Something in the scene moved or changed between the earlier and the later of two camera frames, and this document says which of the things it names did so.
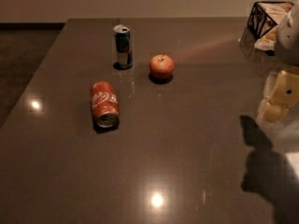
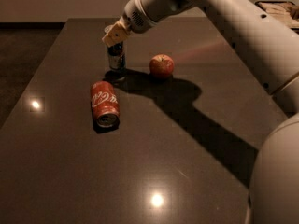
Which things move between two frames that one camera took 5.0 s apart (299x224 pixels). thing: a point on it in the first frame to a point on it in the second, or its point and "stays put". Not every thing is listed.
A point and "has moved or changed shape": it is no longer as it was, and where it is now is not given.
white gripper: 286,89 to 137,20
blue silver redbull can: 124,54 has moved or changed shape
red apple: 162,65 stays put
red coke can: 104,102 stays put
